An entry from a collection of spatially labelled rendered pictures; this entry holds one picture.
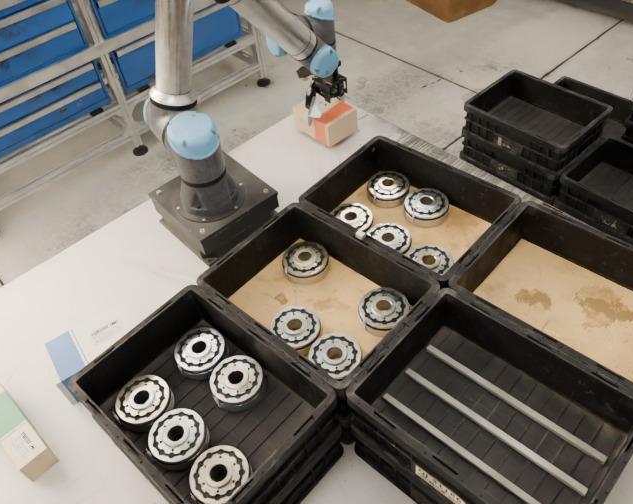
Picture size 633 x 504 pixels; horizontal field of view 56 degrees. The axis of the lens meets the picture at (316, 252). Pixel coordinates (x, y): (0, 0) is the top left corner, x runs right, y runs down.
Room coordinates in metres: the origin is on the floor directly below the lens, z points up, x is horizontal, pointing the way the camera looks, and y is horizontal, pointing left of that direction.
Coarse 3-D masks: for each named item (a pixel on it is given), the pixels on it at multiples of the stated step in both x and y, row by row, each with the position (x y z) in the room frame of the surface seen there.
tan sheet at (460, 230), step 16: (384, 208) 1.03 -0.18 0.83; (400, 208) 1.03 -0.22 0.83; (400, 224) 0.97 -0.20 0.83; (448, 224) 0.95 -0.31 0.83; (464, 224) 0.94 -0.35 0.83; (480, 224) 0.93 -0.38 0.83; (416, 240) 0.92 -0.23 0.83; (432, 240) 0.91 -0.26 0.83; (448, 240) 0.90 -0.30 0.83; (464, 240) 0.89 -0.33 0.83
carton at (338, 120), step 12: (300, 108) 1.56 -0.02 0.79; (324, 108) 1.54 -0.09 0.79; (336, 108) 1.53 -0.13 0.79; (348, 108) 1.53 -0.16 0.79; (300, 120) 1.55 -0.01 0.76; (312, 120) 1.50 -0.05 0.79; (324, 120) 1.48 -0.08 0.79; (336, 120) 1.47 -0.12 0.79; (348, 120) 1.50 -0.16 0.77; (312, 132) 1.51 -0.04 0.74; (324, 132) 1.46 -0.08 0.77; (336, 132) 1.47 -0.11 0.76; (348, 132) 1.49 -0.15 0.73
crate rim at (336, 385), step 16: (288, 208) 0.98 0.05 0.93; (304, 208) 0.97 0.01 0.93; (272, 224) 0.94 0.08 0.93; (336, 224) 0.90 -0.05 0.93; (352, 240) 0.85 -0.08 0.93; (224, 256) 0.86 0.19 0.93; (384, 256) 0.79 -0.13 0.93; (208, 272) 0.82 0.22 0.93; (416, 272) 0.74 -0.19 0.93; (208, 288) 0.78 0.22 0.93; (432, 288) 0.69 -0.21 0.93; (224, 304) 0.73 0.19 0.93; (416, 304) 0.66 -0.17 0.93; (400, 320) 0.63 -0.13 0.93; (272, 336) 0.64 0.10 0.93; (384, 336) 0.60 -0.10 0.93; (288, 352) 0.60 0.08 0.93; (320, 368) 0.56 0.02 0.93; (336, 384) 0.52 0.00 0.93
